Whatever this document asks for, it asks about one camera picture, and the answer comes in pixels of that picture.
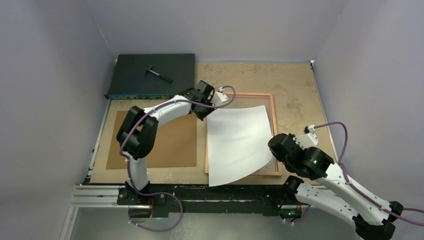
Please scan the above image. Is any pink wooden picture frame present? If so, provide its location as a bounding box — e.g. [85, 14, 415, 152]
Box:
[204, 93, 283, 177]

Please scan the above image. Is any blue landscape photo print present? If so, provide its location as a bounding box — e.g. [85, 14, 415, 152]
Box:
[207, 105, 273, 187]

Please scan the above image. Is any brown cardboard backing board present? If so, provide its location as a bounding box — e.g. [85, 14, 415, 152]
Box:
[106, 110, 197, 170]

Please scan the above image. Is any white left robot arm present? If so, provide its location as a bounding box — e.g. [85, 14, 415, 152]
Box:
[116, 81, 233, 205]

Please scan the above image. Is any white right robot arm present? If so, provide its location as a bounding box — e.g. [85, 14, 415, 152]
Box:
[267, 132, 404, 240]

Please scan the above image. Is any small black hammer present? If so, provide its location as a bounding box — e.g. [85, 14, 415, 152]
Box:
[145, 65, 174, 84]

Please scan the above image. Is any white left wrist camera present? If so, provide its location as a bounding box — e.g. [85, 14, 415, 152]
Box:
[211, 87, 231, 107]

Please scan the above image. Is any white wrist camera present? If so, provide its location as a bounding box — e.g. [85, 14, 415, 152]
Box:
[211, 87, 231, 107]
[292, 124, 319, 150]

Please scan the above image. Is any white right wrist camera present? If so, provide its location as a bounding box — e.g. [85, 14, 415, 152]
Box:
[292, 124, 319, 150]

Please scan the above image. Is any dark blue network switch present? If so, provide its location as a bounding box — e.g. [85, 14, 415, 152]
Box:
[105, 53, 196, 100]

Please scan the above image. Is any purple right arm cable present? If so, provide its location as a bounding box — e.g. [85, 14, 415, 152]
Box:
[283, 121, 424, 226]

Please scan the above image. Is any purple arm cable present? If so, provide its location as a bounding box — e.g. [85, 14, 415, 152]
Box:
[119, 85, 237, 232]
[283, 121, 424, 226]

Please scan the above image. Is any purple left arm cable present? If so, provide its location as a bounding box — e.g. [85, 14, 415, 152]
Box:
[119, 85, 237, 232]

